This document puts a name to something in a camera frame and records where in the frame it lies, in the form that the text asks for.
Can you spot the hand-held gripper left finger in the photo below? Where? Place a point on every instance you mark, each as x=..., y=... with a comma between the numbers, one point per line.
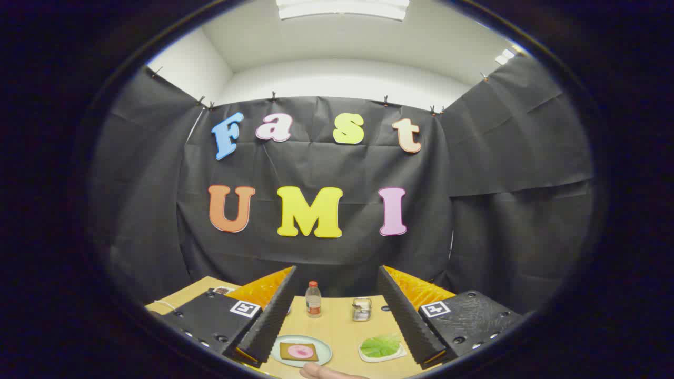
x=274, y=316

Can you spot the small white square plate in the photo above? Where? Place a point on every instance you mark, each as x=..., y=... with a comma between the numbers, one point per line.
x=397, y=354

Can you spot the white ceiling light panel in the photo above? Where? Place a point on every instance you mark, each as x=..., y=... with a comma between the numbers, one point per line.
x=342, y=8

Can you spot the pink ham slice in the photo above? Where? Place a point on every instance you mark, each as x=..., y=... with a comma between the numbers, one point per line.
x=300, y=351

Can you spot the green lettuce leaf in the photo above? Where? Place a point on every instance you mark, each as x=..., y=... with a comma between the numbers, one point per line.
x=380, y=346

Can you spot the white divided seasoning tray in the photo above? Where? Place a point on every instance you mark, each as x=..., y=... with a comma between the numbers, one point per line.
x=223, y=290

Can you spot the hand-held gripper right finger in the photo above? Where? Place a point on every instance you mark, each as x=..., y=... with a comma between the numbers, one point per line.
x=405, y=316

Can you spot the light green round plate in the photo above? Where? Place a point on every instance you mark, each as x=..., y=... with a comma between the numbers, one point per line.
x=324, y=355

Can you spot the brown bread slice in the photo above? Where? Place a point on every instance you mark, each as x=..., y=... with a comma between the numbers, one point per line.
x=284, y=355

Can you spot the clear bottle with red cap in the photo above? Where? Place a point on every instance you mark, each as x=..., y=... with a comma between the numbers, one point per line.
x=313, y=305

